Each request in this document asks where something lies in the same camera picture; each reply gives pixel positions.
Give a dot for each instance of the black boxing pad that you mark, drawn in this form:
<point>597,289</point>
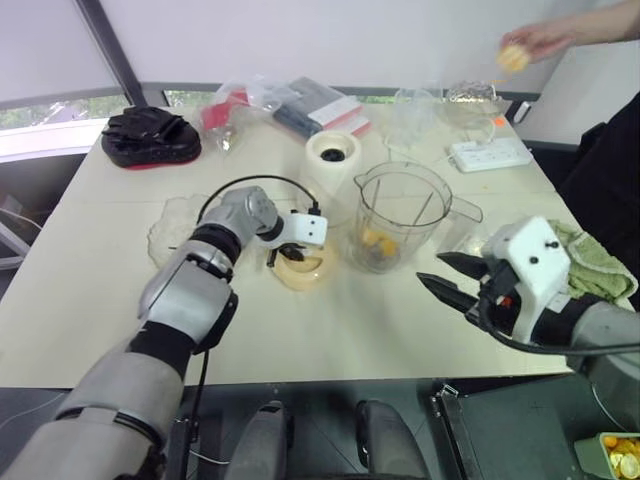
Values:
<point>150,140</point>

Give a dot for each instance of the black metal table leg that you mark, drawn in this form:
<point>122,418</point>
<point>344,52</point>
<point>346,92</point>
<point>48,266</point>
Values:
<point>180,450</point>

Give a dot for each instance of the white power strip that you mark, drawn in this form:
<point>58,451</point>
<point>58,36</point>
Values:
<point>490,155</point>

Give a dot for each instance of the cream blender lid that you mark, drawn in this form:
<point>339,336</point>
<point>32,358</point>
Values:
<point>310,275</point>

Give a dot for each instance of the clear blender jar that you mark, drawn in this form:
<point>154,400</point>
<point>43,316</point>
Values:
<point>400,210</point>

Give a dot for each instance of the plastic bag with red item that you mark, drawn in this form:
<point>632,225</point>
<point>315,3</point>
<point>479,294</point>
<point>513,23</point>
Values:
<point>220,115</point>

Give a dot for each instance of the person bare forearm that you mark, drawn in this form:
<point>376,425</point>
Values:
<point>605,25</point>

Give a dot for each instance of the plastic bag with dark books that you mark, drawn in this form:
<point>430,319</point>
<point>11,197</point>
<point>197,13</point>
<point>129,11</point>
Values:
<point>320,110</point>

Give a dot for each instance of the cream blender base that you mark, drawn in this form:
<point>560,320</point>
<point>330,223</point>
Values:
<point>332,175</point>

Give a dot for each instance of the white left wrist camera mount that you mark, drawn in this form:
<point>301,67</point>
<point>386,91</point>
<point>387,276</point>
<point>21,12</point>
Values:
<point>307,230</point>

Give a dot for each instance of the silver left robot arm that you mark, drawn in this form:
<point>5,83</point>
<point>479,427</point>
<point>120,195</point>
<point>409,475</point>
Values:
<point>185,295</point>

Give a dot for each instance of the green towel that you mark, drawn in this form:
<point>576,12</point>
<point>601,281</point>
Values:
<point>595,270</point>

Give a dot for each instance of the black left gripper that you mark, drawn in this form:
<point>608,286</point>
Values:
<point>292,245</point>

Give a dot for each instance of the small black device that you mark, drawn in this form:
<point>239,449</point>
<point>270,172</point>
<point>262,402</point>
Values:
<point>521,112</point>

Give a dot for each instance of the clear crumpled plastic bag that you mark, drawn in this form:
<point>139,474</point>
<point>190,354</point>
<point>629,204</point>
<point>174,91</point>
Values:
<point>415,120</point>

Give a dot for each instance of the metal table leg frame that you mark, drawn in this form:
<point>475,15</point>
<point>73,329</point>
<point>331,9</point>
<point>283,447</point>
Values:
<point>452,430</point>

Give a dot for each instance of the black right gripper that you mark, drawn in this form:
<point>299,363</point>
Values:
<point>500,305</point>

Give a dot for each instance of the clear plastic fruit dish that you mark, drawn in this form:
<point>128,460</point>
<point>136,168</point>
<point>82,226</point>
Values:
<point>175,220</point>

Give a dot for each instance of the dark grey window post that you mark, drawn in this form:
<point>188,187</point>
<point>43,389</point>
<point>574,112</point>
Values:
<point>112,50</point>

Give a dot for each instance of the dark rounded shape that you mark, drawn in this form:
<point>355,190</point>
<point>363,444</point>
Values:
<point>390,445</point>
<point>262,445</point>

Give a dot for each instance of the green box with fruit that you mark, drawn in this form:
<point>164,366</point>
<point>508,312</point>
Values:
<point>595,455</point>

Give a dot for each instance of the yellow-orange blurry object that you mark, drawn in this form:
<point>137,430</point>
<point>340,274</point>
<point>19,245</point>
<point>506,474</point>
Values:
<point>390,246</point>
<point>372,237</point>

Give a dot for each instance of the person bare hand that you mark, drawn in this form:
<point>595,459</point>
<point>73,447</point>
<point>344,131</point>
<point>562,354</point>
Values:
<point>542,40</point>

